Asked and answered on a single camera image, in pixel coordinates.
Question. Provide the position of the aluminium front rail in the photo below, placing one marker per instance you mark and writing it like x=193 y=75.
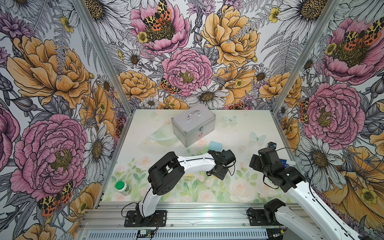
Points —
x=111 y=215

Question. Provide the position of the green circuit board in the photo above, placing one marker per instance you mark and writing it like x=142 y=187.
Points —
x=145 y=234

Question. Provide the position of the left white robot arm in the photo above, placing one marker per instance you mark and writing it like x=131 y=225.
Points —
x=165 y=174

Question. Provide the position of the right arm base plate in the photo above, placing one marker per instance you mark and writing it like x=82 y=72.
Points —
x=257 y=217

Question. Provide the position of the blue memo pad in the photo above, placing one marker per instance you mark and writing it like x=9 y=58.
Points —
x=215 y=146

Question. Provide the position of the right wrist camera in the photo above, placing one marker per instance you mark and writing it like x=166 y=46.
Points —
x=272 y=145

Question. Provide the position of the silver metal first-aid case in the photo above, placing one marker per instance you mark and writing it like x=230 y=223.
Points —
x=193 y=124

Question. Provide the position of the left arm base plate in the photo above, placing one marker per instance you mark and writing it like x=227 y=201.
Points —
x=134 y=219

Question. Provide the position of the clear glass bowl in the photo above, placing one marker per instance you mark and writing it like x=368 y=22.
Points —
x=164 y=136

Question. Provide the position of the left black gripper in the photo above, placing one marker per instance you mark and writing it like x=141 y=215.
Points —
x=220 y=174

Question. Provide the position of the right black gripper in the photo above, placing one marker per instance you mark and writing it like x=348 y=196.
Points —
x=255 y=162

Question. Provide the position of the green cap white bottle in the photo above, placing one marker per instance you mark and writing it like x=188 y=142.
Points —
x=123 y=188

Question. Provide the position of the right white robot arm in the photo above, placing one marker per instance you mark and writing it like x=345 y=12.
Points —
x=327 y=225

